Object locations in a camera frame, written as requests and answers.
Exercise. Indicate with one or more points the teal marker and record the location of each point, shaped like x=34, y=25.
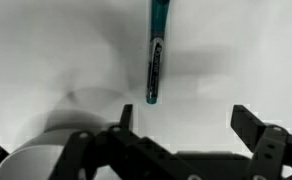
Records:
x=158, y=18

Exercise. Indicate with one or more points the grey bowl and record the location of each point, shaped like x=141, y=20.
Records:
x=36, y=158

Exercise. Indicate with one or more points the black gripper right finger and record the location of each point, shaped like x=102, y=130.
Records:
x=270, y=144

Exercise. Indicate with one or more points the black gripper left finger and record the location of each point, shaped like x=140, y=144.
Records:
x=130, y=157

